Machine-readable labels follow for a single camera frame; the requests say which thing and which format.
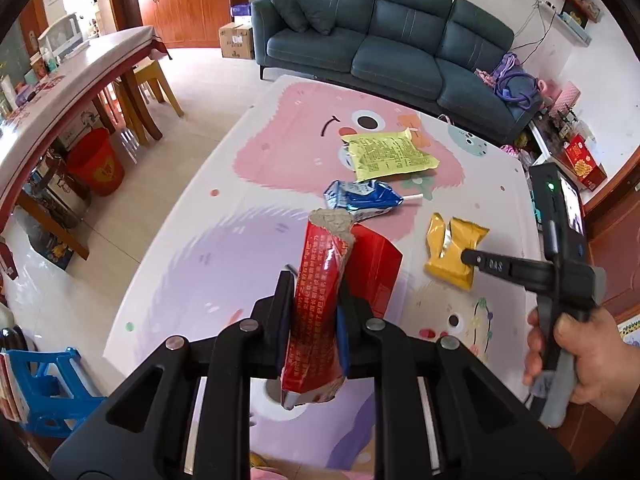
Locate orange wooden cabinet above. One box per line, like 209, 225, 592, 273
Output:
138, 0, 231, 48

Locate yellow printed packet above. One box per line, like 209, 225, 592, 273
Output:
343, 129, 439, 182

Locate long wooden side table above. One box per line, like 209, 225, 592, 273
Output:
0, 24, 174, 221

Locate blue foil snack bag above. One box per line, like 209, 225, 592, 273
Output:
323, 180, 405, 221

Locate blue plastic stool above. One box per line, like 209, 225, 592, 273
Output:
1, 347, 105, 439

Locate red gift box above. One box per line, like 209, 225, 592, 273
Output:
564, 133, 606, 191

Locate red snack bag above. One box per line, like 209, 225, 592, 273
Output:
281, 209, 402, 411

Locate red plastic bucket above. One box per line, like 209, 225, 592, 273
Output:
66, 128, 125, 197

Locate right hand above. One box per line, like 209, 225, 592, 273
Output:
522, 305, 640, 424

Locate yellow foil wrapper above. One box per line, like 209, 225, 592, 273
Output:
424, 212, 489, 290

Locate cartoon printed tablecloth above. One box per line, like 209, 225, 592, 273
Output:
104, 76, 540, 398

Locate dark teal sofa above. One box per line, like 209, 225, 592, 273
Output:
250, 0, 542, 145

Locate cardboard box by sofa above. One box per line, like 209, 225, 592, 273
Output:
218, 23, 255, 60

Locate purple bag on sofa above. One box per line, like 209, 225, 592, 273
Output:
491, 52, 540, 110

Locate yellow wooden stool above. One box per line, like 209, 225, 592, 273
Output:
114, 58, 184, 145

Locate phone on gripper mount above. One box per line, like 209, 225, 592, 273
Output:
528, 162, 587, 262

